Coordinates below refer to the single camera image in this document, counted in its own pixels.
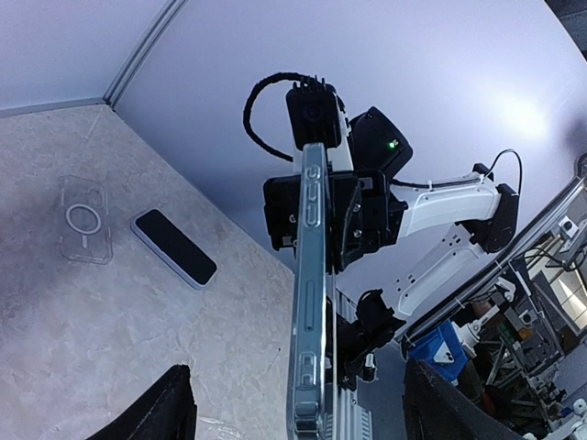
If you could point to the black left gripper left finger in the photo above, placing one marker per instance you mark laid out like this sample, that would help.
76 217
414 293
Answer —
166 410

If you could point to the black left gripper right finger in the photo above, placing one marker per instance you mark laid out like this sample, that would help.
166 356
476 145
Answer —
436 409

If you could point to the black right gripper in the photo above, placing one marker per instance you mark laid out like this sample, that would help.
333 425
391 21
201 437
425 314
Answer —
363 213

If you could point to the lilac phone case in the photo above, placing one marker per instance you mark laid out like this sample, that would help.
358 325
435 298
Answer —
147 238

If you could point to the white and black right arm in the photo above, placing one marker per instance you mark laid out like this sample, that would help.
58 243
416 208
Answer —
481 216

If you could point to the blue plastic box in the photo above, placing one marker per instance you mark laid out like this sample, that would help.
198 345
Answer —
442 351

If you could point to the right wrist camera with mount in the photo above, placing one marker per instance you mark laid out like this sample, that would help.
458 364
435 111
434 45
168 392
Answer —
316 114

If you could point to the right aluminium frame post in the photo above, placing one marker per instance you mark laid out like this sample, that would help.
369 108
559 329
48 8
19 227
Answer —
136 57

